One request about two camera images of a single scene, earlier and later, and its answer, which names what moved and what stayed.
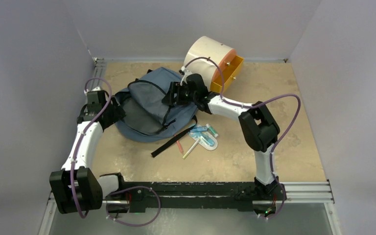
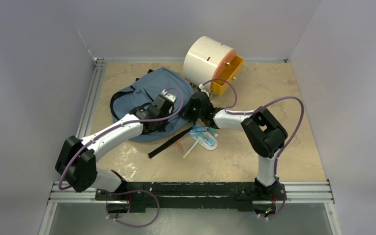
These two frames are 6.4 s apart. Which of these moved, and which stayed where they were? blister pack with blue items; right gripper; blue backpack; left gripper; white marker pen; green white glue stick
Moved: left gripper; right gripper
Stayed: blister pack with blue items; blue backpack; green white glue stick; white marker pen
